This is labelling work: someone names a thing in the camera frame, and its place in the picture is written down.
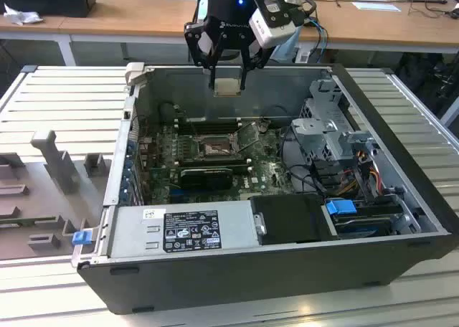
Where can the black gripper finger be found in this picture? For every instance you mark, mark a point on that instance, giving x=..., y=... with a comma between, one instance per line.
x=245, y=54
x=193, y=43

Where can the silver CPU plate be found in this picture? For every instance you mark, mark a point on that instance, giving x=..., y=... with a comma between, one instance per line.
x=226, y=87

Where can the black RAM slot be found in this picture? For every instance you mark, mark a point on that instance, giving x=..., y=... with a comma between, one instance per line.
x=201, y=123
x=215, y=166
x=215, y=160
x=215, y=130

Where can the CPU socket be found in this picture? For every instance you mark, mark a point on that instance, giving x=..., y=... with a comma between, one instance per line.
x=215, y=148

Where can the pale blue teach pendant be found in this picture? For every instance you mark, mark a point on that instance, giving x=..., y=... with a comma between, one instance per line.
x=287, y=52

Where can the wooden desk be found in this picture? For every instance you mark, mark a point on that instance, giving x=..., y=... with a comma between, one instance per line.
x=143, y=15

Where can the black cylinder part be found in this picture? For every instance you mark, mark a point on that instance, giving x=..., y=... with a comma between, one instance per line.
x=166, y=112

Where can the coin cell battery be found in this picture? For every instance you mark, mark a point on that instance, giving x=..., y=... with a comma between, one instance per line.
x=264, y=126

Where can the metal drive cage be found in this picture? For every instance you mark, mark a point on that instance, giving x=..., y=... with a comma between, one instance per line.
x=312, y=130

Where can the green motherboard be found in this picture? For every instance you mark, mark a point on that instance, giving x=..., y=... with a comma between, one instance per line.
x=265, y=173

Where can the black expansion card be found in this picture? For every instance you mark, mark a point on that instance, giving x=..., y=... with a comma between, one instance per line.
x=206, y=178

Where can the black plastic shroud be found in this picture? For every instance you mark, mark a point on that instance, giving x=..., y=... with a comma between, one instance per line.
x=287, y=219

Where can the crumpled white paper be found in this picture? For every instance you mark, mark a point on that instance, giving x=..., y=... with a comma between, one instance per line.
x=21, y=16

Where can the blue disk carrier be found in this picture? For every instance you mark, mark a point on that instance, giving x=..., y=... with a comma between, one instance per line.
x=340, y=207

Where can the grey power supply unit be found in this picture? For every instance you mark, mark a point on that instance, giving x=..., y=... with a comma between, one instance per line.
x=129, y=233

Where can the hard disk drive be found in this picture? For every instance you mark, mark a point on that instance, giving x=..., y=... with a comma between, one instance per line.
x=362, y=226

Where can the grey parts rack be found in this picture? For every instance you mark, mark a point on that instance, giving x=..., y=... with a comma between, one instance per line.
x=39, y=194

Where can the blue case latch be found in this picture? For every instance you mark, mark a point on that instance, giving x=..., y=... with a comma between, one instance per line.
x=81, y=238

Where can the black open PC case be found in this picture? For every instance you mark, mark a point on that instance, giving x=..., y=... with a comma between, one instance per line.
x=251, y=287

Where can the green RAM stick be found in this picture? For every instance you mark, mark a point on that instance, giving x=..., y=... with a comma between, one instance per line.
x=14, y=224

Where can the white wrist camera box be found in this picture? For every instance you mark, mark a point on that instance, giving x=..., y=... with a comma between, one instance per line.
x=272, y=22

